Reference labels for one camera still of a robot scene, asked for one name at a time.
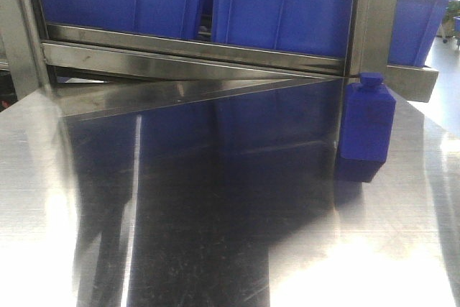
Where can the stainless steel shelf frame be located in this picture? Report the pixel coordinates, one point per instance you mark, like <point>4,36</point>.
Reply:
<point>35,51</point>

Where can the blue bin lower right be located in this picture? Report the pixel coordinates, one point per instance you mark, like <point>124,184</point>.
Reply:
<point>312,27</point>

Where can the blue plastic bottle part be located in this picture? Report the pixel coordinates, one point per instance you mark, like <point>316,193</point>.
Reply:
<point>366,127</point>

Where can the blue bin tilted top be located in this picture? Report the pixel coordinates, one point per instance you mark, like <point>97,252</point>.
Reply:
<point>414,29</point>

